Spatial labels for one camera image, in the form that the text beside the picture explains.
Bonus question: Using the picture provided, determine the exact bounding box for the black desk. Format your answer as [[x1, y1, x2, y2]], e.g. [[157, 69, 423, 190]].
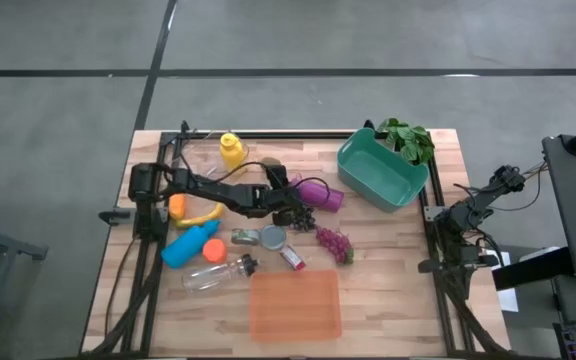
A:
[[541, 133, 576, 286]]

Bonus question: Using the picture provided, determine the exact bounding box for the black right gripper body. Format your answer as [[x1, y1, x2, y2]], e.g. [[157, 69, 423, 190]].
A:
[[455, 242, 489, 271]]

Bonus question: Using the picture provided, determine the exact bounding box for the clear bottle with black cap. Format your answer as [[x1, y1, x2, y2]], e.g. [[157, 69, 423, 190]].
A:
[[181, 253, 261, 296]]

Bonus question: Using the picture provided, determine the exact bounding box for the purple-red grape bunch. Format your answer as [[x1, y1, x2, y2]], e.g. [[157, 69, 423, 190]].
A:
[[315, 225, 356, 267]]

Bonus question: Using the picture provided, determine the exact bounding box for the purple plastic bottle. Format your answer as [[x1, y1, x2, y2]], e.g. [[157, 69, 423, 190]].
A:
[[291, 174, 346, 214]]

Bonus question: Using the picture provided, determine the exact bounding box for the teal plastic basket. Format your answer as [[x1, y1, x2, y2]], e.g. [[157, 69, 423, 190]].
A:
[[336, 126, 431, 214]]

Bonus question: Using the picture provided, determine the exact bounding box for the black grape bunch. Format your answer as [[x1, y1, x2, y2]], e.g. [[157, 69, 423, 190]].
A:
[[287, 206, 317, 233]]

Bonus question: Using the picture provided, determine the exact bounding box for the tin can with food label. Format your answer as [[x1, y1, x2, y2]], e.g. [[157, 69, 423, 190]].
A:
[[230, 227, 262, 247]]

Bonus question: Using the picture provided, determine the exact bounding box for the black desk beam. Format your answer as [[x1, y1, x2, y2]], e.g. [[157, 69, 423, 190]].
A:
[[491, 246, 576, 292]]

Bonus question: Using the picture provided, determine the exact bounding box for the white paper sheet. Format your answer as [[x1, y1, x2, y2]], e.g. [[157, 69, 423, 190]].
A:
[[485, 247, 520, 314]]

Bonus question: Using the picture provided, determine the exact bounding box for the yellow banana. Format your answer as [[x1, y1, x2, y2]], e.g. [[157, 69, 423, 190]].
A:
[[174, 201, 226, 231]]

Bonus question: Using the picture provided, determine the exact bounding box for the blue plastic bottle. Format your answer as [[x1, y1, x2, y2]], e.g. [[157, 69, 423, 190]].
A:
[[160, 219, 222, 270]]

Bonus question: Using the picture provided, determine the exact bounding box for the yellow plastic bottle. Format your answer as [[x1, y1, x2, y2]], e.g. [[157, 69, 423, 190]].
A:
[[219, 131, 247, 174]]

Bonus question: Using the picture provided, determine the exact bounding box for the can with silver lid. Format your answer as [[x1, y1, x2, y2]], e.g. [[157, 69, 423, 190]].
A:
[[260, 224, 289, 252]]

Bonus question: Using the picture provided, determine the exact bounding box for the green leafy plant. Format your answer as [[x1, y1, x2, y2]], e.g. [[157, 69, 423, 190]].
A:
[[376, 117, 437, 167]]

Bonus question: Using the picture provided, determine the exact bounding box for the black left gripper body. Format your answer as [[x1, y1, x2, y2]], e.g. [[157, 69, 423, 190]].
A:
[[257, 183, 297, 220]]

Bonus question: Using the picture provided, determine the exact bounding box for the orange fruit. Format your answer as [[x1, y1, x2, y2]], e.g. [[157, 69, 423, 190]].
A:
[[202, 237, 228, 265]]

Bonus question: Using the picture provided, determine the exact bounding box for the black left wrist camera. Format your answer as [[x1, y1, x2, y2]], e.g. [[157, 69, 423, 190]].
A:
[[266, 162, 290, 190]]

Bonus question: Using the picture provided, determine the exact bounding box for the clear plastic container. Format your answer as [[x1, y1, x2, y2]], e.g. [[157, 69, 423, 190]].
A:
[[186, 130, 252, 179]]

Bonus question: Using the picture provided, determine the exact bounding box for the orange translucent plastic tray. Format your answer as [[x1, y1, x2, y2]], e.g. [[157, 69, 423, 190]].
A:
[[249, 269, 343, 344]]

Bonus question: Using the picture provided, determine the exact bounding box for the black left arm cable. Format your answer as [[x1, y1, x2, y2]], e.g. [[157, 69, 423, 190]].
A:
[[167, 119, 332, 201]]

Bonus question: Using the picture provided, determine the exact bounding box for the red labelled can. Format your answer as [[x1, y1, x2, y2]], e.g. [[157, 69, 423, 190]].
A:
[[279, 244, 308, 272]]

